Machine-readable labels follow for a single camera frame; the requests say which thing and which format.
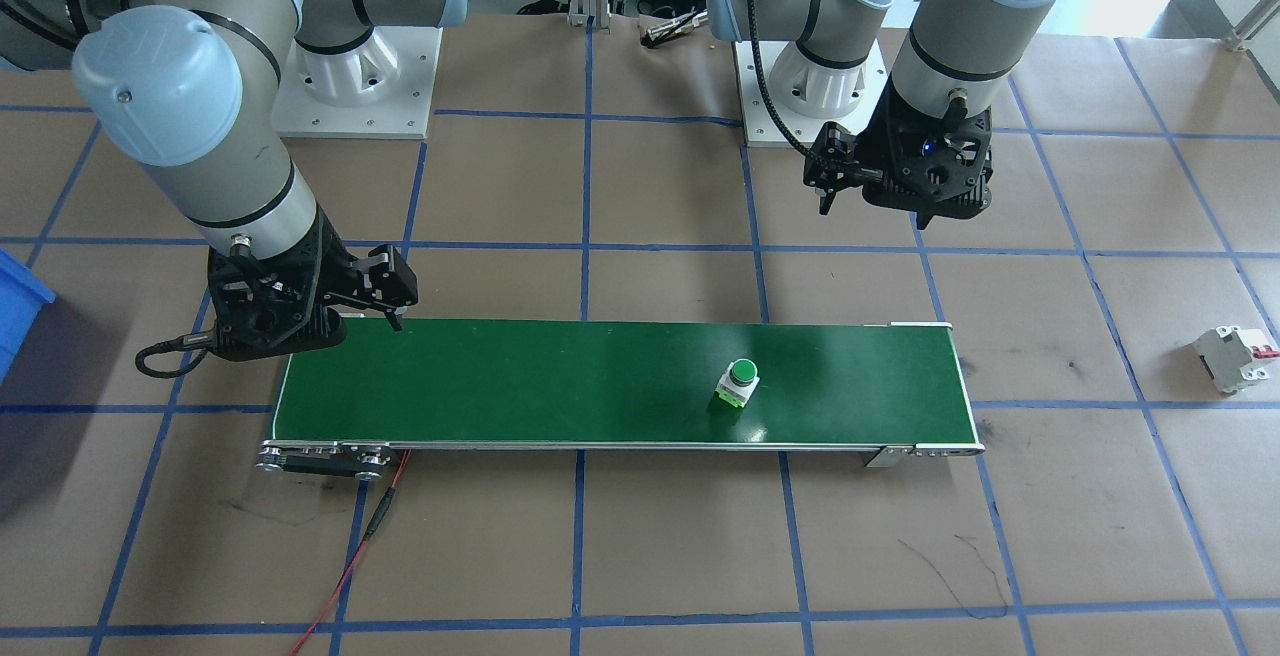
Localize green push button white base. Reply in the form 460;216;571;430
713;358;763;415

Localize green conveyor belt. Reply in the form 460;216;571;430
255;316;988;482

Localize blue plastic bin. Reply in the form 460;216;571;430
0;248;58;387

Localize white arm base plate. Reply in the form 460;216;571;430
733;36;891;149
270;26;444;142

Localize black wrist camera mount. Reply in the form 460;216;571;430
208;276;348;364
862;131;998;232

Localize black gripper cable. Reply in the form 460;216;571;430
135;331;216;379
745;0;816;159

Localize silver cable connector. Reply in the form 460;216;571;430
645;14;709;45

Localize red and black wire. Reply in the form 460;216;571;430
290;451;411;656

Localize white circuit breaker red switch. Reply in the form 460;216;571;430
1193;324;1280;395

